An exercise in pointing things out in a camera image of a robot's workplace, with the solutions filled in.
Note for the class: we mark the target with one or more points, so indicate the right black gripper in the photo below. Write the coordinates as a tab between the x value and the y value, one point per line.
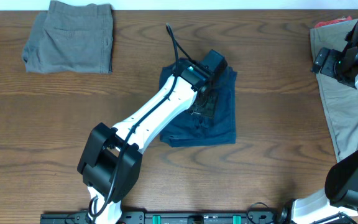
319	60

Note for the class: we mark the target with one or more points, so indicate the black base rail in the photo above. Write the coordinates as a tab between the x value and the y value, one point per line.
254	216

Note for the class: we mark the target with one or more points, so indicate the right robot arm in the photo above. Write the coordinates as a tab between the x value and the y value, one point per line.
337	202

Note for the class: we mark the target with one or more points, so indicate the khaki beige shorts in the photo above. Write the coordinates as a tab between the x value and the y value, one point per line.
340	102

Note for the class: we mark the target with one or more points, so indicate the folded grey shorts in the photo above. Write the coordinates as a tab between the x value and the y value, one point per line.
70	38

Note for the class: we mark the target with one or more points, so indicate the red garment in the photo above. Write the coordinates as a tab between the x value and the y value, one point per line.
334	21

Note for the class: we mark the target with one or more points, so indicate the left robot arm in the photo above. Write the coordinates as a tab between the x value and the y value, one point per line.
111	160

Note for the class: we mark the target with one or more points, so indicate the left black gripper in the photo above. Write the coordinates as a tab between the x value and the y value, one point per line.
206	104

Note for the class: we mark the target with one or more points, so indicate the navy blue shorts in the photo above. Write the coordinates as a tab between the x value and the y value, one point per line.
191	129

